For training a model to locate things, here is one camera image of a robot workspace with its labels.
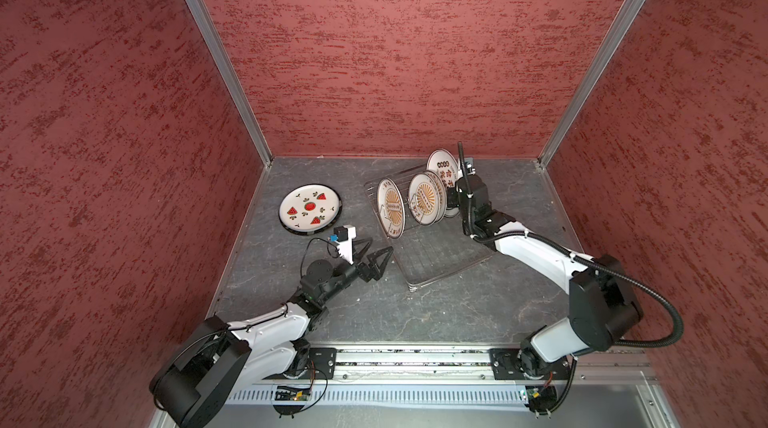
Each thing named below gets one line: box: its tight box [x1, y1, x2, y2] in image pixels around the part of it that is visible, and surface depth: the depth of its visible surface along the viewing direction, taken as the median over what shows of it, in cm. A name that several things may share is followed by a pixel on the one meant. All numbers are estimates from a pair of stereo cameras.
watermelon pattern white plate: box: [279, 184, 341, 232], surface depth 104 cm
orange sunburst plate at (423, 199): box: [408, 173, 440, 226], surface depth 100 cm
